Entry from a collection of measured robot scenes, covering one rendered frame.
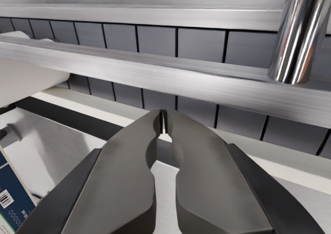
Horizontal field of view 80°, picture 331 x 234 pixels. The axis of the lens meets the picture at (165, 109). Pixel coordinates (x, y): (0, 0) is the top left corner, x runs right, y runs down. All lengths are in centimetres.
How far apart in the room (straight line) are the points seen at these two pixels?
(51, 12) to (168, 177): 23
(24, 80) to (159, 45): 13
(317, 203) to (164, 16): 25
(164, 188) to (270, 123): 16
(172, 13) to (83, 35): 10
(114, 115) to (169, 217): 19
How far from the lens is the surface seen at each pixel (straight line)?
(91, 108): 21
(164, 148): 27
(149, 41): 18
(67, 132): 36
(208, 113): 18
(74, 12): 24
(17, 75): 23
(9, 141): 53
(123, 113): 19
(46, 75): 24
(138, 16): 18
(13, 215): 60
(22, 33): 31
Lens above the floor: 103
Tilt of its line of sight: 49 degrees down
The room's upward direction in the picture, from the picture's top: 134 degrees counter-clockwise
